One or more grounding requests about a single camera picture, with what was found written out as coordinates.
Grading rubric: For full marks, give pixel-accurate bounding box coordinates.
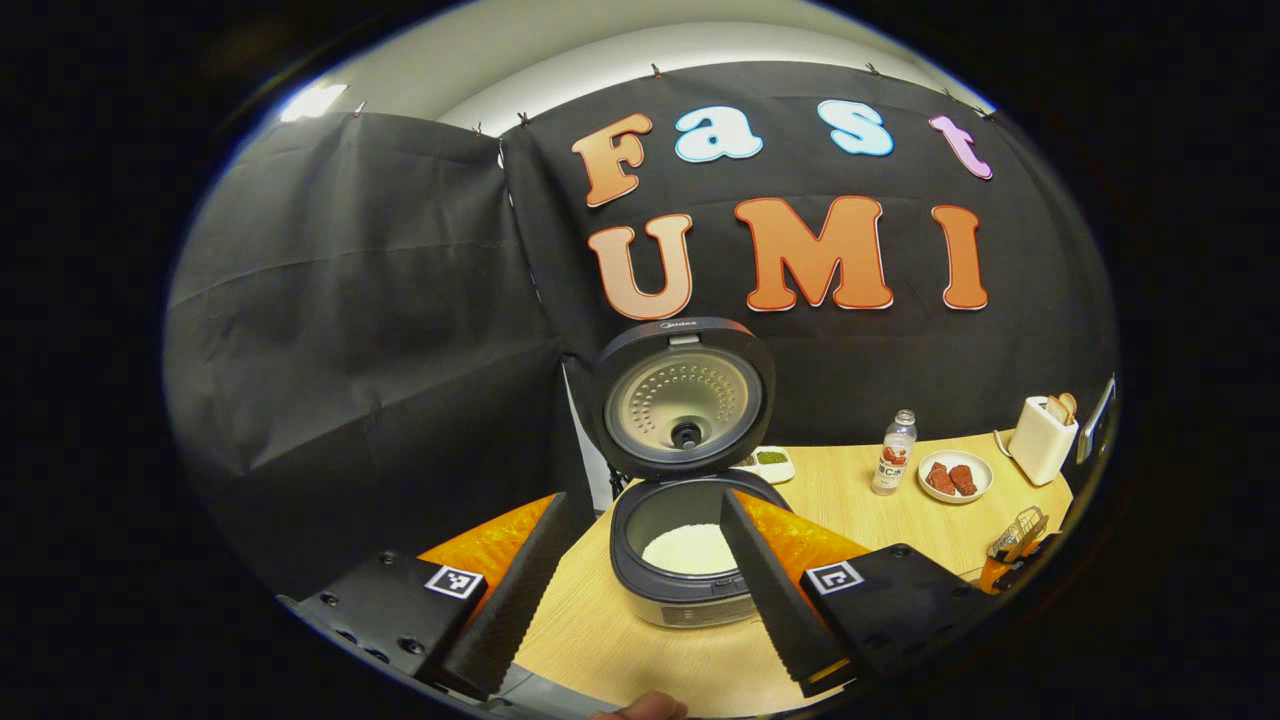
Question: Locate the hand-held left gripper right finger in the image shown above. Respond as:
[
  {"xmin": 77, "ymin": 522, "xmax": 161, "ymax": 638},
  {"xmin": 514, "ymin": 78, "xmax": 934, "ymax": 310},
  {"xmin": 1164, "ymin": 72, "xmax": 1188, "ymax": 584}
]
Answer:
[{"xmin": 720, "ymin": 488, "xmax": 1001, "ymax": 699}]

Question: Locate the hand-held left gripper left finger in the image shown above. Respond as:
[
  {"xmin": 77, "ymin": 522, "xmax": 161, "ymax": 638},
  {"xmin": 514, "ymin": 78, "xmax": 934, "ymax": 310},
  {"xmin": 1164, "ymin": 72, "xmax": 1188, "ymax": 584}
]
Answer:
[{"xmin": 283, "ymin": 490, "xmax": 596, "ymax": 701}]

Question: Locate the dark grey rice cooker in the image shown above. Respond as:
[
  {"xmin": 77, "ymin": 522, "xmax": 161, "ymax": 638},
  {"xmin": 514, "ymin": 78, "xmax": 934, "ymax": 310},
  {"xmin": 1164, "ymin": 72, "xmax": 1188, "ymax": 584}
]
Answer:
[{"xmin": 592, "ymin": 317, "xmax": 796, "ymax": 629}]

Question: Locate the white rice heap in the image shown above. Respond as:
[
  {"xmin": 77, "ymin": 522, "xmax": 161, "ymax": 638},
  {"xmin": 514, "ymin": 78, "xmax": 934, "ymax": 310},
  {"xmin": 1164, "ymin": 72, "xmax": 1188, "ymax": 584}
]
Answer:
[{"xmin": 642, "ymin": 523, "xmax": 741, "ymax": 576}]

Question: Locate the white round plate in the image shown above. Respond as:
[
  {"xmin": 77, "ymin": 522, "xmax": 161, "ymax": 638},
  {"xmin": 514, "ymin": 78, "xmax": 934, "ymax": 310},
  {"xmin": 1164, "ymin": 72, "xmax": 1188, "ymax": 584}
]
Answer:
[{"xmin": 917, "ymin": 449, "xmax": 994, "ymax": 504}]

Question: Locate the white toaster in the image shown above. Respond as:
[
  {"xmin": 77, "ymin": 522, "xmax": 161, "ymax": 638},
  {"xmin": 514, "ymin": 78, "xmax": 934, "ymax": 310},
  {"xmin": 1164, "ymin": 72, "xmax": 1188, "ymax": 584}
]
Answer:
[{"xmin": 1008, "ymin": 396, "xmax": 1081, "ymax": 487}]

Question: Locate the white divided condiment dish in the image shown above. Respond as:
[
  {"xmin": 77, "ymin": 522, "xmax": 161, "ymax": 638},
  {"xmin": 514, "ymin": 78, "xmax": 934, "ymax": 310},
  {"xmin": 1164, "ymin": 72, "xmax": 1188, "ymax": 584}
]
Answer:
[{"xmin": 735, "ymin": 446, "xmax": 797, "ymax": 485}]

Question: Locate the clear bottle with red label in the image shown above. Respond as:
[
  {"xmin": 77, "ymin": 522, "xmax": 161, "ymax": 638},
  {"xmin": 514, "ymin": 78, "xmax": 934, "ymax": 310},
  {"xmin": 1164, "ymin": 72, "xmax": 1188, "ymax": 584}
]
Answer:
[{"xmin": 871, "ymin": 409, "xmax": 918, "ymax": 496}]

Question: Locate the pale grey bar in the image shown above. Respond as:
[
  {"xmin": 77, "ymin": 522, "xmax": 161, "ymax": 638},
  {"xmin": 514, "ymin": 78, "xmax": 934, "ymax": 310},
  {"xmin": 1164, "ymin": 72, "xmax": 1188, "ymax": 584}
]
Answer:
[{"xmin": 1076, "ymin": 375, "xmax": 1118, "ymax": 466}]

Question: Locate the black backdrop cloth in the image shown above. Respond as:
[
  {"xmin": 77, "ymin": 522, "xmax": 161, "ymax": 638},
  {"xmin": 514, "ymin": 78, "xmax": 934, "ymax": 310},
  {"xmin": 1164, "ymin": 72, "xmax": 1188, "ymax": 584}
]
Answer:
[{"xmin": 162, "ymin": 60, "xmax": 1119, "ymax": 601}]

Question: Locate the ceiling light panel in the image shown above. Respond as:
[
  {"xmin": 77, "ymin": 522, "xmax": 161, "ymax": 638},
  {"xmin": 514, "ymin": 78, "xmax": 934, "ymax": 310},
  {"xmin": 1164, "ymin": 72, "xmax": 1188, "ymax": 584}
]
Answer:
[{"xmin": 280, "ymin": 83, "xmax": 348, "ymax": 123}]

